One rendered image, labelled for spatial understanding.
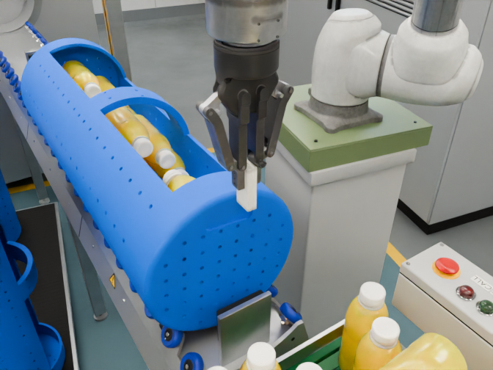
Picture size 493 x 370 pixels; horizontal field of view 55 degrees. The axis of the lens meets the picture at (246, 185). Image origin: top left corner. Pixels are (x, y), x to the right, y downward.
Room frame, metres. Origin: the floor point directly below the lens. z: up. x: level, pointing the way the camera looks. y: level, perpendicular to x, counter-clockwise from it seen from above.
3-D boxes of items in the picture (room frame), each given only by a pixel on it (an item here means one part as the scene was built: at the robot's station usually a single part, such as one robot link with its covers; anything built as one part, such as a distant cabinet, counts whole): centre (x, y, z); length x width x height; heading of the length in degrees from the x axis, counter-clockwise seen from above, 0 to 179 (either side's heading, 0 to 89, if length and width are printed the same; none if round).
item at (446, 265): (0.55, -0.32, 1.11); 0.04 x 0.04 x 0.01
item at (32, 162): (2.20, 1.16, 0.31); 0.06 x 0.06 x 0.63; 33
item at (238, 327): (0.53, 0.01, 0.99); 0.10 x 0.02 x 0.12; 123
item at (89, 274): (1.37, 0.63, 0.31); 0.06 x 0.06 x 0.63; 33
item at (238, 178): (0.52, 0.02, 1.31); 0.03 x 0.01 x 0.05; 123
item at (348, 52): (1.19, -0.26, 1.23); 0.18 x 0.16 x 0.22; 66
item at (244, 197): (0.53, 0.00, 1.28); 0.03 x 0.01 x 0.07; 33
